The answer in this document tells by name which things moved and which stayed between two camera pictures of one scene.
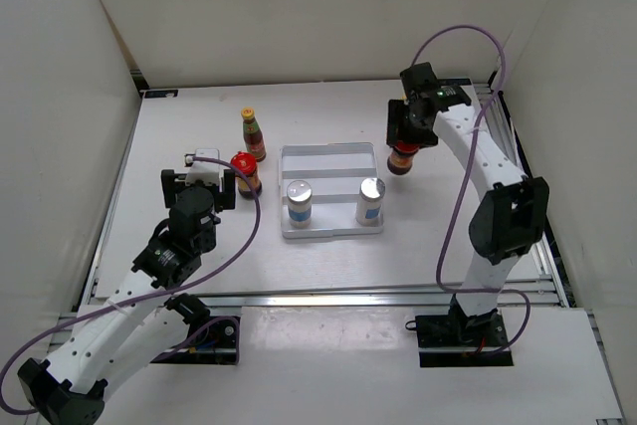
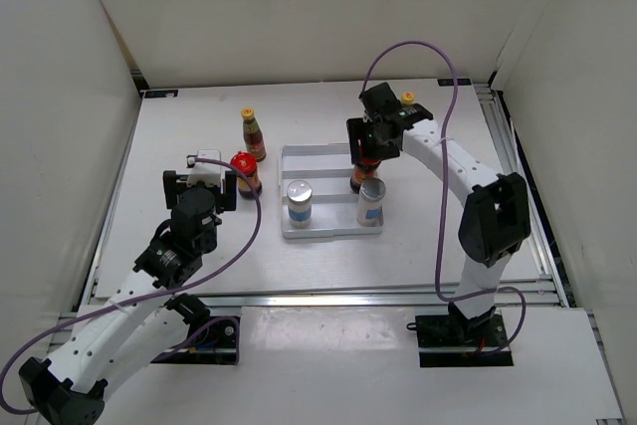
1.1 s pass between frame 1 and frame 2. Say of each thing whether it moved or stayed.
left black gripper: stayed
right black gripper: moved
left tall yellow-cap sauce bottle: stayed
